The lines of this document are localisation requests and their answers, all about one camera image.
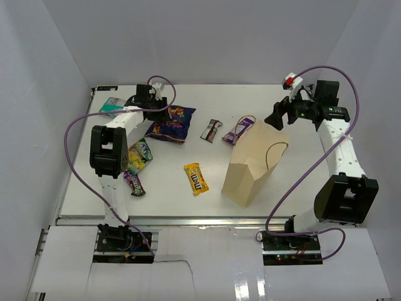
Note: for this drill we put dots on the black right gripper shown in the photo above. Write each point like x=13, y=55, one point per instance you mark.
x=276, y=119

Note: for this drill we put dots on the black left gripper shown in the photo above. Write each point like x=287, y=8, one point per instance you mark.
x=163, y=115

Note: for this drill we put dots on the brown paper bag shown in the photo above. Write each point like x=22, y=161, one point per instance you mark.
x=253, y=159

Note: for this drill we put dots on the dark blue chips bag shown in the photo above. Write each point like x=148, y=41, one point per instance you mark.
x=176, y=128

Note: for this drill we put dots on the brown chocolate bar wrapper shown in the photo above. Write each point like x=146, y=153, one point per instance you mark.
x=211, y=130

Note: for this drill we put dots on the yellow M&M's packet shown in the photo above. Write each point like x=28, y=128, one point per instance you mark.
x=197, y=181

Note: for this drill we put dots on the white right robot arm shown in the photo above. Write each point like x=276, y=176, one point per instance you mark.
x=348, y=194

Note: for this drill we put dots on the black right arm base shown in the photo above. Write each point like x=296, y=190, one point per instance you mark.
x=289, y=250

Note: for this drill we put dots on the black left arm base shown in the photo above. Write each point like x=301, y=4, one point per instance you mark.
x=121, y=238

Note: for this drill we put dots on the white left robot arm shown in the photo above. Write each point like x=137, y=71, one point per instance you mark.
x=109, y=146

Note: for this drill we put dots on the green Fox's candy bag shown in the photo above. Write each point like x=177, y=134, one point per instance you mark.
x=139, y=155

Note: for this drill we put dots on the purple Fox's candy bag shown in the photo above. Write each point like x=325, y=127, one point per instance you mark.
x=242, y=125

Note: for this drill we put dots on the teal tissue packet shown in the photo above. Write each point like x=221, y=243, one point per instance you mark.
x=112, y=105

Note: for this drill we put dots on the dark blue logo sticker left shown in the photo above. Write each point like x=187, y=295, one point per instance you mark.
x=109, y=88

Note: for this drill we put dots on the brown M&M's packet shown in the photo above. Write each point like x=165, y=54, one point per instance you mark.
x=134, y=182

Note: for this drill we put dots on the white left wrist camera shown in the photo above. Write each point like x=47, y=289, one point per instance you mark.
x=156, y=89

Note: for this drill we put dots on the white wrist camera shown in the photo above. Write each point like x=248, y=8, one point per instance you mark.
x=156, y=89
x=292, y=83

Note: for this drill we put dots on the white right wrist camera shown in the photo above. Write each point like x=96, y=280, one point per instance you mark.
x=292, y=83

